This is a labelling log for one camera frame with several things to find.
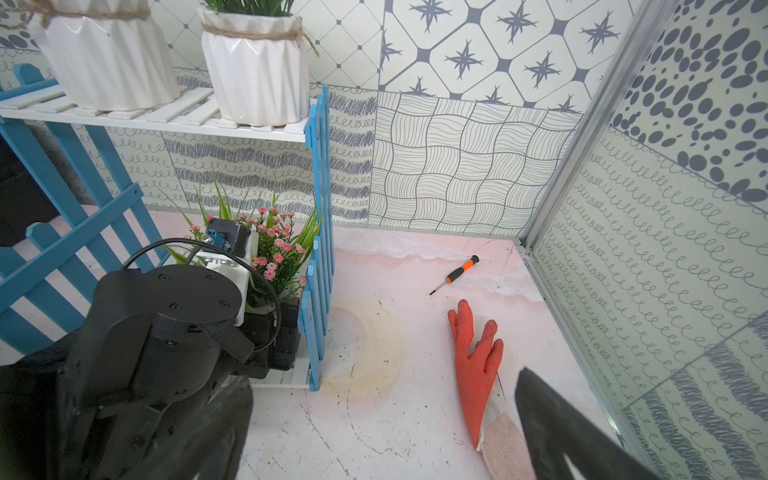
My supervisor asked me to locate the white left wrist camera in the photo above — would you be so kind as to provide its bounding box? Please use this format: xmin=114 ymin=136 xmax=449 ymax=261
xmin=194 ymin=217 xmax=258 ymax=326

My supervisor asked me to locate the pink flower potted plant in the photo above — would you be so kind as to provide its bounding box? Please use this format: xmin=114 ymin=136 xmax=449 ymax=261
xmin=158 ymin=179 xmax=325 ymax=316

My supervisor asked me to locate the orange black screwdriver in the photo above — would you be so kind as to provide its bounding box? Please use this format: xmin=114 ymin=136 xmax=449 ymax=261
xmin=429 ymin=255 xmax=480 ymax=296

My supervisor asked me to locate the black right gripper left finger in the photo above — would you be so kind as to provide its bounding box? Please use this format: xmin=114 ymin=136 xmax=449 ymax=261
xmin=125 ymin=377 xmax=253 ymax=479

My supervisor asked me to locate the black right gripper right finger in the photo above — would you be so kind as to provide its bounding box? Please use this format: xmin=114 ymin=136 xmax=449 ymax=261
xmin=515 ymin=368 xmax=656 ymax=480

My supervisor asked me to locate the blue white two-tier rack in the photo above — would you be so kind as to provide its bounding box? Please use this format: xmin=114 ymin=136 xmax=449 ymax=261
xmin=1 ymin=64 xmax=335 ymax=391

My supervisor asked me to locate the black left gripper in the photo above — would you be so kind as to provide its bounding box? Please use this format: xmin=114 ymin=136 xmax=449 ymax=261
xmin=232 ymin=297 xmax=301 ymax=379

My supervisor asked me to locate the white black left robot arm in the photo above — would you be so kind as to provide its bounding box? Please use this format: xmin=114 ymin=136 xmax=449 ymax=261
xmin=1 ymin=264 xmax=258 ymax=479

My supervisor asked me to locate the red flower potted plant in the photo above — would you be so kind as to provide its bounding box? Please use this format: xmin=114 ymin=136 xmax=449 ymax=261
xmin=199 ymin=1 xmax=317 ymax=127
xmin=1 ymin=1 xmax=180 ymax=111

